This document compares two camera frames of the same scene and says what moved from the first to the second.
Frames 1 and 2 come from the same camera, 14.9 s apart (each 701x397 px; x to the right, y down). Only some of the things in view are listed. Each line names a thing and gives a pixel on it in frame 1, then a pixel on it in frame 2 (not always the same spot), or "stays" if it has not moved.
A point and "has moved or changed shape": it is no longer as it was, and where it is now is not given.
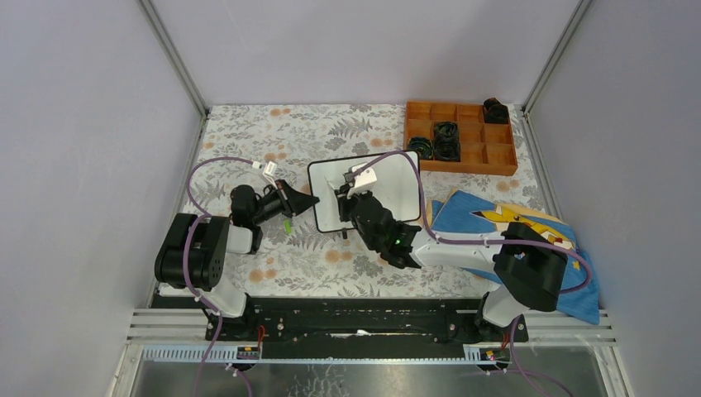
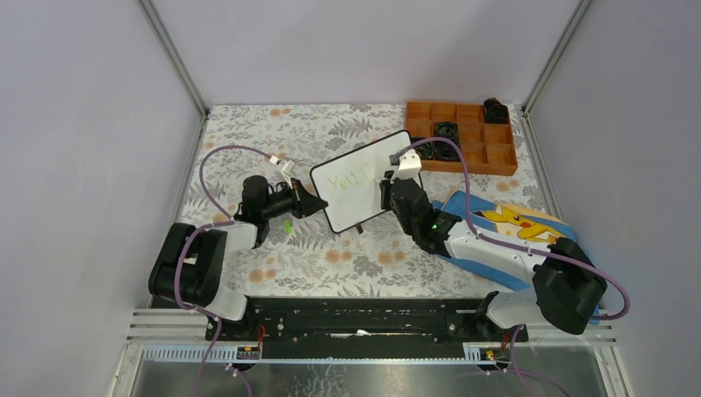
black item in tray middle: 445,143 stays
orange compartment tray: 485,148 stays
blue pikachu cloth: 457,214 stays
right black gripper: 344,203 -> 384,187
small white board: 398,188 has moved or changed shape
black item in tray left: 424,145 stays
